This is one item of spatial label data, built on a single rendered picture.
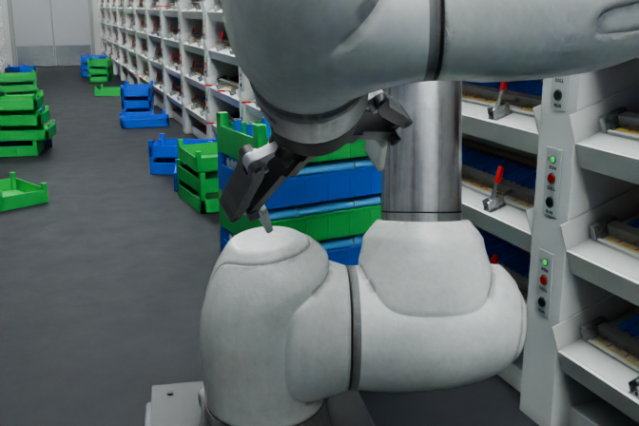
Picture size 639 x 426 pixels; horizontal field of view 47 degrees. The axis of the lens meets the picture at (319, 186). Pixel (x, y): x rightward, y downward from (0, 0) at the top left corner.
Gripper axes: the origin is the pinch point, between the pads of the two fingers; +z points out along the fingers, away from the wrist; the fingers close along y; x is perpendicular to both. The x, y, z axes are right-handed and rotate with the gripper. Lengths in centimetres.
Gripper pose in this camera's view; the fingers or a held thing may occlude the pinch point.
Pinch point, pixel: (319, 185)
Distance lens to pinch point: 77.8
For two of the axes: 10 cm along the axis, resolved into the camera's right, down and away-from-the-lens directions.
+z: 0.3, 3.5, 9.4
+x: 5.0, 8.1, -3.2
